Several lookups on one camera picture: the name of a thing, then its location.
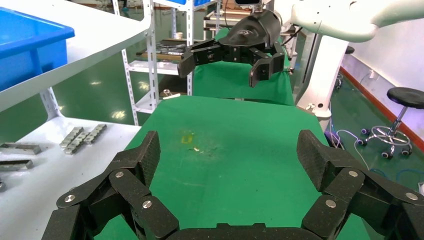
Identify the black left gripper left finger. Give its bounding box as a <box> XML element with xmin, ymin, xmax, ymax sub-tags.
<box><xmin>41</xmin><ymin>130</ymin><xmax>180</xmax><ymax>240</ymax></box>

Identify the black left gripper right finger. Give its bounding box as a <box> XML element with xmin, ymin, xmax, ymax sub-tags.
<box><xmin>296</xmin><ymin>129</ymin><xmax>424</xmax><ymax>240</ymax></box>

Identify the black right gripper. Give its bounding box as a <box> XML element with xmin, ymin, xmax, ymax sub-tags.
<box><xmin>177</xmin><ymin>18</ymin><xmax>287</xmax><ymax>89</ymax></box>

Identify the metal roller rack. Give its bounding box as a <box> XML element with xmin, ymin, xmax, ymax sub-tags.
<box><xmin>202</xmin><ymin>8</ymin><xmax>254</xmax><ymax>32</ymax></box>

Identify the dark tray with tools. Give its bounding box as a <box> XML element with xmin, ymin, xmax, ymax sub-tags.
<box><xmin>136</xmin><ymin>39</ymin><xmax>190</xmax><ymax>63</ymax></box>

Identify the perforated steel shelf leg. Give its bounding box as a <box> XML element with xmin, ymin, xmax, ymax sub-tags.
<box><xmin>121</xmin><ymin>48</ymin><xmax>140</xmax><ymax>127</ymax></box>
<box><xmin>142</xmin><ymin>0</ymin><xmax>161</xmax><ymax>114</ymax></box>
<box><xmin>39</xmin><ymin>87</ymin><xmax>64</xmax><ymax>122</ymax></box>

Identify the white steel storage rack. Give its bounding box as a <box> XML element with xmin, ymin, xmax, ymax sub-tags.
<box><xmin>126</xmin><ymin>0</ymin><xmax>196</xmax><ymax>115</ymax></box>

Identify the white robot torso column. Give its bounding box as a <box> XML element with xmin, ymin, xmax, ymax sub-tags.
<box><xmin>289</xmin><ymin>0</ymin><xmax>424</xmax><ymax>119</ymax></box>

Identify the black round stool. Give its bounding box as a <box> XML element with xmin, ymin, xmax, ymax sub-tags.
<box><xmin>335</xmin><ymin>45</ymin><xmax>355</xmax><ymax>91</ymax></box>
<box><xmin>357</xmin><ymin>86</ymin><xmax>424</xmax><ymax>161</ymax></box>

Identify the grey metal channel bar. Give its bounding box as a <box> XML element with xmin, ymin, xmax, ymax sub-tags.
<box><xmin>0</xmin><ymin>142</ymin><xmax>43</xmax><ymax>156</ymax></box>
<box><xmin>0</xmin><ymin>159</ymin><xmax>34</xmax><ymax>172</ymax></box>

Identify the white metal shelf board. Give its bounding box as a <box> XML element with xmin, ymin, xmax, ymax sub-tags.
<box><xmin>0</xmin><ymin>0</ymin><xmax>154</xmax><ymax>113</ymax></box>

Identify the blue plastic bin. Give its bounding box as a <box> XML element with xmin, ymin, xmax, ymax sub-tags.
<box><xmin>0</xmin><ymin>7</ymin><xmax>76</xmax><ymax>93</ymax></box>

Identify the white cable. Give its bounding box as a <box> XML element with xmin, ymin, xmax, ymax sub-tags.
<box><xmin>326</xmin><ymin>129</ymin><xmax>371</xmax><ymax>170</ymax></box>

